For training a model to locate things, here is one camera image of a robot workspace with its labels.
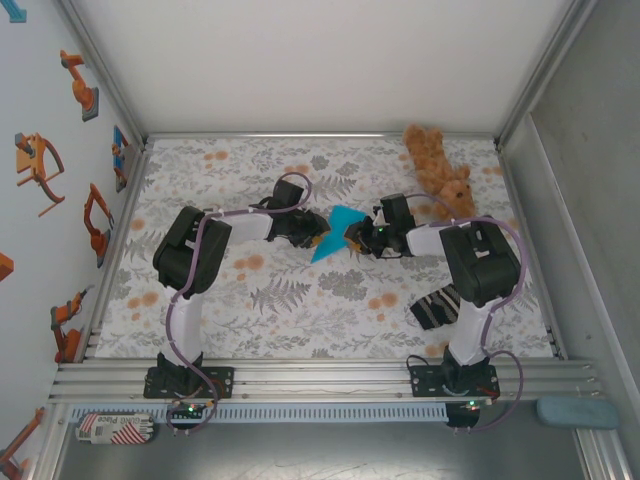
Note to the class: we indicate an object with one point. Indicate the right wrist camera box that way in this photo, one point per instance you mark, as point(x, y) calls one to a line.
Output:
point(397, 211)

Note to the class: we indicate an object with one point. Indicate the black white striped sock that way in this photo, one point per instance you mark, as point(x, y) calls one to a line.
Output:
point(435, 307)

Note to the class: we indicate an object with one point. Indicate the small circuit board with LED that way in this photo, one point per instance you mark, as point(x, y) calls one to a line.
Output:
point(190, 410)
point(474, 406)

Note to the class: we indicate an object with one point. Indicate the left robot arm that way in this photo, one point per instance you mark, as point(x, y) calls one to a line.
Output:
point(192, 255)

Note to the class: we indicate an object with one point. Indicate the blue cloth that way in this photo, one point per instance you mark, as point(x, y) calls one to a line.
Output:
point(337, 230)

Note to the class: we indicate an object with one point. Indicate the red white striped package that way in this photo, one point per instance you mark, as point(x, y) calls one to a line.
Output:
point(115, 429)

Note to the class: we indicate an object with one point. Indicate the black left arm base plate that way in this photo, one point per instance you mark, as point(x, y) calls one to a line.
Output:
point(220, 382)

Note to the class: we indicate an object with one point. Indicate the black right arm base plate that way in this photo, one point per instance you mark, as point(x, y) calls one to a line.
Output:
point(425, 381)

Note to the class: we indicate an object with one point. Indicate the blue-grey pad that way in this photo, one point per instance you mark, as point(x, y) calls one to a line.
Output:
point(577, 412)

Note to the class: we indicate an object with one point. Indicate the orange gripper frame wall sticker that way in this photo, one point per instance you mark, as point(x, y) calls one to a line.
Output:
point(32, 162)

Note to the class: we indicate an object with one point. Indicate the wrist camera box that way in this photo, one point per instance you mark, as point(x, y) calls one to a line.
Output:
point(289, 194)
point(397, 211)

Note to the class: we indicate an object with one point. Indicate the aluminium side rail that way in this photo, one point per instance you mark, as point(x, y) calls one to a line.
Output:
point(112, 255)
point(532, 200)

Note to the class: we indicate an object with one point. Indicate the blue orange machine wall sticker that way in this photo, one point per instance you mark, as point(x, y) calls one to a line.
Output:
point(120, 160)

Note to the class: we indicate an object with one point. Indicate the aluminium rail bed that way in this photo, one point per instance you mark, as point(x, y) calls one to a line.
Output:
point(325, 380)

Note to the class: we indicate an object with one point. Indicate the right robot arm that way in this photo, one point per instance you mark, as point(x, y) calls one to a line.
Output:
point(480, 260)

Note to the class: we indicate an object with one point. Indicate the small orange block wall sticker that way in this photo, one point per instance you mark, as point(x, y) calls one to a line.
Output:
point(5, 267)

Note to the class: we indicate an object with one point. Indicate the floral print tablecloth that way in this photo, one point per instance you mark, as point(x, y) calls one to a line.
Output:
point(300, 320)

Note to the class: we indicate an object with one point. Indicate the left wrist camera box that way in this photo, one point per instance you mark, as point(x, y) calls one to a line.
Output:
point(289, 194)

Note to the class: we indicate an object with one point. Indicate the small blue wall sticker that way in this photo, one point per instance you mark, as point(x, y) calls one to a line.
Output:
point(17, 12)

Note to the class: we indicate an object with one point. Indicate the aluminium upright post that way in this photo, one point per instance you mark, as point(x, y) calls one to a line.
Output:
point(100, 65)
point(545, 65)

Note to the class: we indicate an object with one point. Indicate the brown teddy bear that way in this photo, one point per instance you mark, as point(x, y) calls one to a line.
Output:
point(435, 165)

